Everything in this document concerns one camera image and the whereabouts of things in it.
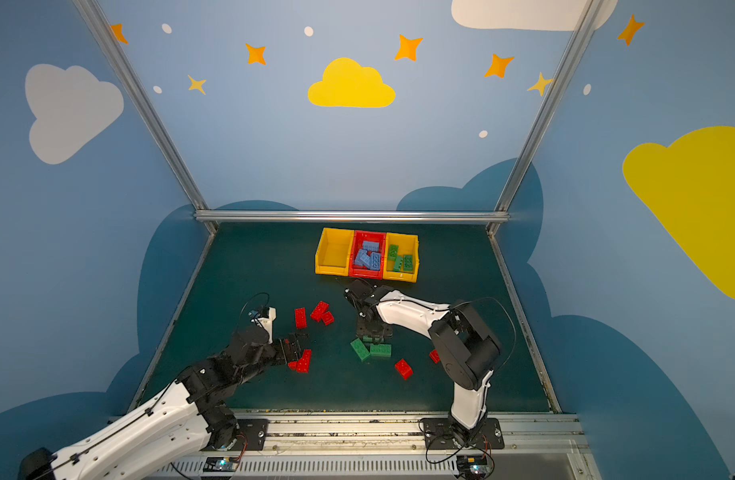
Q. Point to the small red square brick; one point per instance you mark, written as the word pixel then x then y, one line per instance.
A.
pixel 328 318

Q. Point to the red long brick centre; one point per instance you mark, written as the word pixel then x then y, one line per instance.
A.
pixel 319 311

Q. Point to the aluminium back frame bar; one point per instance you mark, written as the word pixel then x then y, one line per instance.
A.
pixel 237 216

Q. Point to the aluminium front rail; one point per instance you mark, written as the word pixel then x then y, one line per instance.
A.
pixel 381 445

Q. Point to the right controller board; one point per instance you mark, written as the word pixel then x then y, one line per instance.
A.
pixel 472 467

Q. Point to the aluminium right frame post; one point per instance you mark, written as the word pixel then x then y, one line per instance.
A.
pixel 568 64

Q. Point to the left yellow bin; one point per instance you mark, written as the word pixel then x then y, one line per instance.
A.
pixel 333 252

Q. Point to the red middle bin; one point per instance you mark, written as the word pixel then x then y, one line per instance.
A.
pixel 358 237

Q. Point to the red brick pair lower left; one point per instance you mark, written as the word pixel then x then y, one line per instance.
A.
pixel 303 364

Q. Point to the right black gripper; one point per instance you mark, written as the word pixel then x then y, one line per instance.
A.
pixel 373 327

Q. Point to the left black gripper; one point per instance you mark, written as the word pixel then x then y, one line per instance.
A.
pixel 285 350

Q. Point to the aluminium left frame post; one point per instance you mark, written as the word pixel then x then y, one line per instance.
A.
pixel 96 22

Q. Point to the aluminium frame post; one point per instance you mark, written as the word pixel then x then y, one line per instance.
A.
pixel 568 64
pixel 96 22

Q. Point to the yellow bin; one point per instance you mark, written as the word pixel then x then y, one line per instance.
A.
pixel 333 252
pixel 408 244

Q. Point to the right yellow bin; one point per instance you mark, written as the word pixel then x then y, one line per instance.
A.
pixel 408 244

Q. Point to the controller board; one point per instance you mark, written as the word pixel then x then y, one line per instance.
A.
pixel 472 467
pixel 221 464

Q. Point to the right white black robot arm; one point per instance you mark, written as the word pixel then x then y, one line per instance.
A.
pixel 466 345

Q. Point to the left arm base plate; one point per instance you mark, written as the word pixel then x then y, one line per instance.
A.
pixel 241 434

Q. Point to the left controller board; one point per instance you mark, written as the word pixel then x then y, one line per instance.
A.
pixel 221 464

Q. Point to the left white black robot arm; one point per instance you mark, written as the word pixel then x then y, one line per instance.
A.
pixel 188 415

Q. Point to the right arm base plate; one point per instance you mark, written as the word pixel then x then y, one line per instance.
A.
pixel 444 434

